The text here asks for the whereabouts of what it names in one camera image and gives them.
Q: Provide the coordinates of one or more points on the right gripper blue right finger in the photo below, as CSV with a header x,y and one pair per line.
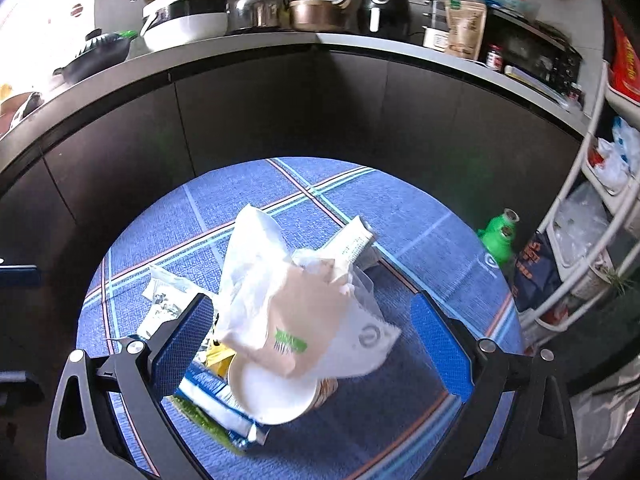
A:
x,y
458,357

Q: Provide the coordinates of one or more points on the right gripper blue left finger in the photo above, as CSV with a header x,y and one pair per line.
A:
x,y
160,361

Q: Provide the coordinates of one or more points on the blue white snack wrapper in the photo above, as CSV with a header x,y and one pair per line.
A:
x,y
214,397

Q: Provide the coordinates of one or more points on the white plastic bag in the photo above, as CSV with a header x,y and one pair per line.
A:
x,y
295,313

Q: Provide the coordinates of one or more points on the white paper cup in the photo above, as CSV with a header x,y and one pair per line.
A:
x,y
271,399

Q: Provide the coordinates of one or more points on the yellow snack bag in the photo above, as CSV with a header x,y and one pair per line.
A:
x,y
218,358

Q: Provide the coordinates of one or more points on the kitchen counter dark cabinets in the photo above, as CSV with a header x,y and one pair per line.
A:
x,y
84,164

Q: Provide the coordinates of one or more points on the white small sachet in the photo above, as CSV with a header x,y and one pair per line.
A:
x,y
169,294

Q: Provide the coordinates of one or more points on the blue plaid tablecloth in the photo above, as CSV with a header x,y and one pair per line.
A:
x,y
382,425

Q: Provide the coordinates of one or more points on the dark blue bag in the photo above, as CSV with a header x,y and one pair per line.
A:
x,y
535,276

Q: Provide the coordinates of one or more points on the green plastic bottle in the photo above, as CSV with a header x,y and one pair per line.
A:
x,y
498,236

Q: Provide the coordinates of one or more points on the white printed paper box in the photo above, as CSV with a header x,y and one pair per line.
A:
x,y
352,245

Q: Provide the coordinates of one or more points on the white storage rack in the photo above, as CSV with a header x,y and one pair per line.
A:
x,y
593,222

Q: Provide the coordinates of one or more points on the red lid jar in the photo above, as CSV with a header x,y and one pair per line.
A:
x,y
494,58

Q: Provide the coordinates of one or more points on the black wok pan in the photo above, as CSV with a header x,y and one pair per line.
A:
x,y
101,51

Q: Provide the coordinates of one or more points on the black microwave oven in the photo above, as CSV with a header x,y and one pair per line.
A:
x,y
549,59

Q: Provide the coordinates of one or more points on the brown paper food bag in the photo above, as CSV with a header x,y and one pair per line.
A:
x,y
466,21

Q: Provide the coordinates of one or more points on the white rice cooker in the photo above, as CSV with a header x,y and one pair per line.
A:
x,y
172,23

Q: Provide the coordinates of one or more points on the black air fryer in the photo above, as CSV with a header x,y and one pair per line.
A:
x,y
386,19

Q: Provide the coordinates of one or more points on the steel kettle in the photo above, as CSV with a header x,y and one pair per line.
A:
x,y
254,16

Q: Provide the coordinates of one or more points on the copper pot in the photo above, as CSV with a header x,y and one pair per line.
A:
x,y
316,16

